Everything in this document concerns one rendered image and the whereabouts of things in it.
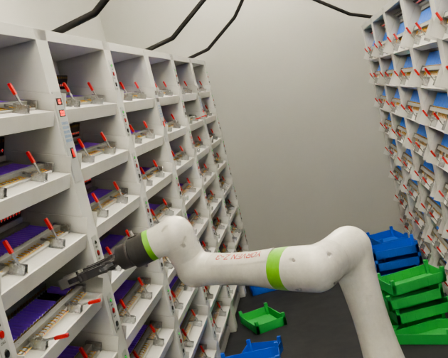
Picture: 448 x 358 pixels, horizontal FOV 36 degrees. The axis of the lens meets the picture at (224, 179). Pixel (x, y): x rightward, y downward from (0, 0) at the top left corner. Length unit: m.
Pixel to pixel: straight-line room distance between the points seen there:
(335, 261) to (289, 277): 0.12
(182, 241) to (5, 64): 0.75
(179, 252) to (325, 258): 0.45
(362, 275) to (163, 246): 0.55
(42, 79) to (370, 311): 1.15
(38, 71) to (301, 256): 0.95
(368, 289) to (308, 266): 0.23
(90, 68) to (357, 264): 1.43
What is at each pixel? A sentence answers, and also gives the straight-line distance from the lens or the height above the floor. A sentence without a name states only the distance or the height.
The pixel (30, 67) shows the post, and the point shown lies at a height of 1.65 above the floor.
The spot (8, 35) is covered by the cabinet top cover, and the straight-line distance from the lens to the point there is 1.96.
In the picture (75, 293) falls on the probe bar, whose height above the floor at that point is 0.97.
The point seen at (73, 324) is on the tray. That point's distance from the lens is 1.93.
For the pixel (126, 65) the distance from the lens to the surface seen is 3.49.
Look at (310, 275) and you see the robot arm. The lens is 1.73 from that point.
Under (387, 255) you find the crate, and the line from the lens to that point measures 4.66.
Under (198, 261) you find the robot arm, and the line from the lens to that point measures 1.99.
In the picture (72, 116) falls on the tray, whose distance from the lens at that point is 2.27.
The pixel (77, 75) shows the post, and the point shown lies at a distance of 2.82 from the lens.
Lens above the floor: 1.43
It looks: 7 degrees down
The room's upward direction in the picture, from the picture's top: 13 degrees counter-clockwise
